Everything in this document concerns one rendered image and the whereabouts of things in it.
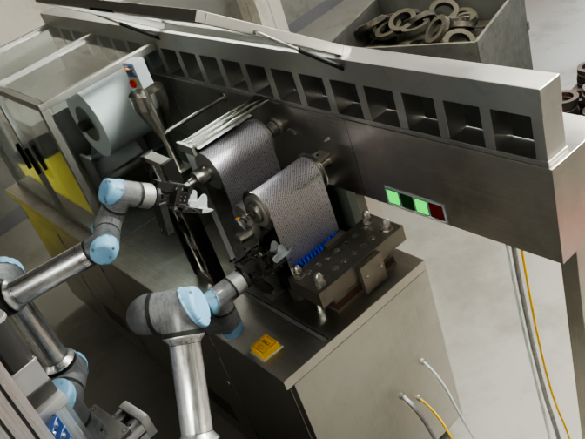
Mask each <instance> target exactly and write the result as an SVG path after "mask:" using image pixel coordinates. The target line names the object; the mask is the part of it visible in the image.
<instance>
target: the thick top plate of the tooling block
mask: <svg viewBox="0 0 585 439"><path fill-rule="evenodd" d="M370 215H371V217H372V219H373V223H371V224H369V225H364V224H363V219H362V220H361V221H360V222H358V223H357V224H356V225H355V226H353V227H352V228H351V229H349V230H348V231H347V234H348V236H347V237H346V238H344V239H343V240H342V241H341V242H340V243H339V244H338V245H336V246H335V247H334V248H332V249H331V250H330V251H327V250H326V249H324V250H323V251H322V252H320V253H319V254H318V255H316V256H315V257H314V258H313V259H311V260H310V261H308V262H307V263H306V264H305V265H304V266H303V267H302V271H303V273H305V277H304V278H302V279H300V280H295V279H294V275H293V274H292V275H291V276H290V277H289V278H287V279H288V281H289V283H290V286H291V289H292V291H293V292H294V293H296V294H298V295H300V296H301V297H303V298H305V299H307V300H309V301H311V302H313V303H314V304H316V305H318V306H320V307H323V308H325V307H326V306H327V305H328V304H330V303H331V302H332V301H333V300H335V299H336V298H337V297H338V296H339V295H341V294H342V293H343V292H344V291H346V290H347V289H348V288H349V287H350V286H351V285H352V284H353V283H354V282H356V281H357V280H358V279H359V276H358V272H357V269H356V267H357V266H358V265H359V264H360V263H361V262H363V261H364V260H365V259H366V258H368V257H369V256H370V255H371V254H372V253H374V252H375V251H376V250H377V251H379V252H381V256H382V259H384V258H385V257H386V256H387V255H389V254H390V253H391V252H392V251H393V250H394V249H395V248H396V247H398V246H399V245H400V244H401V243H402V242H404V241H405V240H406V235H405V232H404V228H403V226H402V225H400V224H397V223H394V222H392V221H390V220H389V221H390V223H391V225H392V227H393V230H392V231H390V232H388V233H384V232H383V231H382V225H381V224H382V223H381V221H382V220H383V218H381V217H378V216H375V215H373V214H371V213H370ZM315 273H321V274H322V276H323V278H324V280H325V281H326V284H325V285H324V286H323V287H316V286H315V281H314V274H315Z"/></svg>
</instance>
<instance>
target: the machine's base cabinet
mask: <svg viewBox="0 0 585 439"><path fill-rule="evenodd" d="M19 204H20V203H19ZM20 205H21V207H22V208H23V210H24V212H25V214H26V216H27V217H28V219H29V220H30V222H31V224H32V225H33V227H34V228H35V230H36V232H37V234H38V236H39V237H40V239H41V241H42V242H43V243H44V245H45V247H46V249H47V250H48V252H49V254H50V256H51V258H54V257H56V256H57V255H59V254H61V253H62V252H64V251H66V250H68V249H70V248H71V247H73V246H75V245H76V244H77V243H76V242H75V241H73V240H72V239H70V238H69V237H67V236H66V235H64V234H63V233H61V232H60V231H58V230H57V229H56V228H55V227H54V226H52V225H50V224H49V223H47V222H46V221H45V220H43V219H41V218H40V217H38V216H37V215H36V214H34V213H33V212H32V211H31V210H29V209H28V208H26V207H25V206H23V205H22V204H20ZM66 282H67V284H68V286H69V287H70V289H71V291H72V292H73V293H74V294H75V295H76V296H77V297H78V298H79V299H80V300H81V301H83V302H84V303H85V304H86V305H88V306H89V307H90V308H91V309H93V310H94V311H95V312H96V313H97V314H99V315H100V316H101V317H102V318H104V319H105V320H106V321H107V322H109V323H110V324H111V325H112V326H113V327H114V328H115V329H116V330H118V331H119V332H120V333H121V334H123V335H124V336H125V337H126V338H127V339H129V340H130V341H131V342H132V343H134V344H135V345H136V346H137V347H138V348H140V349H141V350H142V351H143V352H145V353H146V354H147V355H148V356H150V357H151V358H152V359H153V360H154V361H155V362H156V363H157V364H158V365H160V366H161V367H162V368H163V369H165V370H166V371H167V372H168V373H169V374H171V375H172V376H173V374H172V368H171V356H170V349H169V346H168V345H167V344H166V343H165V342H163V340H162V335H161V334H155V335H140V334H136V333H134V332H133V331H131V329H130V328H129V326H128V324H127V321H126V312H127V309H128V307H129V306H130V304H131V303H132V302H133V301H134V300H135V299H137V297H139V296H141V295H143V294H148V293H147V292H146V291H145V290H143V289H142V288H140V287H139V286H137V285H136V284H134V283H133V282H131V281H130V280H128V279H127V278H125V277H124V276H123V275H122V274H120V273H119V272H117V271H116V270H114V269H113V268H112V267H110V266H108V265H99V264H96V265H95V266H93V267H90V268H89V269H87V270H85V271H83V272H82V273H80V274H78V275H76V276H74V277H73V278H71V279H69V280H67V281H66ZM201 348H202V355H203V361H204V367H205V378H206V385H207V391H208V397H209V403H210V408H212V409H213V410H214V411H215V412H217V413H218V414H219V415H220V416H222V417H223V418H224V419H225V420H226V421H228V422H229V423H230V424H231V425H232V426H233V427H234V428H235V429H237V430H238V431H239V432H240V433H241V434H243V435H244V436H245V437H246V438H248V439H433V438H432V437H431V436H430V434H429V432H428V431H427V428H426V427H425V425H424V424H423V422H422V420H421V419H420V418H419V417H418V416H417V414H416V413H415V412H414V410H413V409H412V408H411V407H410V406H409V405H408V404H407V403H406V402H405V401H404V400H403V401H402V400H401V399H399V397H398V396H399V393H400V392H401V391H403V392H405V393H406V394H407V398H408V399H410V400H411V401H412V402H413V403H414V405H415V406H416V407H417V408H418V409H419V410H420V412H421V413H422V414H423V415H424V416H425V418H426V419H427V421H428V423H429V424H430V426H431V428H432V429H433V431H434V433H435V434H436V436H437V438H438V439H440V438H442V436H443V435H444V434H445V432H446V430H445V429H444V427H443V426H442V424H441V423H440V421H439V420H438V418H437V417H436V416H435V414H434V413H433V412H432V411H431V410H430V409H429V408H428V407H427V406H426V405H425V404H424V403H423V402H419V401H417V400H416V397H417V395H421V396H422V400H424V401H425V402H426V403H427V404H428V405H429V406H430V407H431V408H432V409H433V410H434V411H435V412H436V413H437V415H438V416H439V417H440V419H441V420H442V421H443V422H444V424H445V425H446V427H447V429H449V428H450V427H451V426H452V425H453V424H454V422H455V421H456V420H457V419H458V418H459V415H458V413H457V412H456V410H455V408H454V405H453V404H452V403H451V401H450V399H449V397H448V395H447V393H446V391H445V389H444V388H443V387H442V386H441V384H440V382H439V381H438V379H437V378H436V377H435V375H434V374H433V373H432V372H431V371H430V370H429V369H428V368H427V367H426V366H425V365H421V364H420V359H421V358H424V359H426V363H427V364H428V365H429V366H430V367H431V368H432V369H433V370H434V371H435V372H436V373H437V375H438V376H439V377H440V378H441V379H442V381H443V382H444V384H445V385H446V387H447V389H448V391H449V393H450V394H451V396H452V397H453V399H454V402H455V403H456V405H457V407H458V409H459V411H460V412H461V414H462V410H461V404H460V400H459V396H458V393H457V389H456V386H455V382H454V376H453V372H452V369H451V365H450V361H449V358H448V354H447V348H446V344H445V341H444V337H443V333H442V330H441V326H440V320H439V316H438V313H437V309H436V306H435V302H434V296H433V292H432V288H431V285H430V281H429V278H428V274H427V269H425V270H424V271H423V272H422V273H421V274H420V275H418V276H417V277H416V278H415V279H414V280H413V281H411V282H410V283H409V284H408V285H407V286H406V287H404V288H403V289H402V290H401V291H400V292H399V293H398V294H396V295H395V296H394V297H393V298H392V299H391V300H390V301H389V302H388V303H387V304H386V305H385V306H384V307H382V308H381V309H380V310H379V311H378V312H377V313H375V314H374V315H373V316H372V317H371V318H370V319H368V320H367V321H366V322H365V323H364V324H363V325H361V326H360V327H359V328H358V329H357V330H356V331H354V332H353V333H352V334H351V335H350V336H349V337H347V338H346V339H345V340H344V341H343V342H342V343H341V344H340V345H339V346H338V347H336V349H334V350H333V351H332V352H331V353H330V354H329V355H328V356H326V357H325V358H324V359H323V360H322V361H321V362H319V363H318V364H317V365H316V366H315V367H314V368H312V369H311V370H310V371H309V372H308V373H307V374H306V375H304V376H303V377H302V378H301V379H300V380H299V381H298V382H296V383H295V384H294V385H293V386H292V387H291V388H289V389H288V390H285V389H284V388H282V387H281V386H280V385H279V384H277V383H276V382H274V381H273V380H271V379H270V378H268V377H267V376H265V375H264V374H262V373H261V372H259V371H258V370H257V369H256V368H254V367H253V366H251V365H250V364H249V363H247V362H246V361H244V360H242V359H241V358H240V357H238V356H237V355H235V354H234V353H233V352H232V351H230V350H229V349H227V348H225V347H224V346H223V345H221V344H220V343H218V342H217V341H215V340H214V339H213V338H212V337H210V336H209V335H205V336H203V338H202V339H201Z"/></svg>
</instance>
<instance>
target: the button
mask: <svg viewBox="0 0 585 439"><path fill-rule="evenodd" d="M278 348H280V345H279V342H278V341H276V340H274V339H273V338H272V337H270V336H269V335H267V334H265V335H264V336H263V337H261V338H260V339H259V340H258V341H256V342H255V343H254V344H253V345H251V350H252V352H253V353H255V354H256V355H258V356H259V357H261V358H262V359H264V360H265V359H266V358H267V357H269V356H270V355H271V354H272V353H274V352H275V351H276V350H277V349H278Z"/></svg>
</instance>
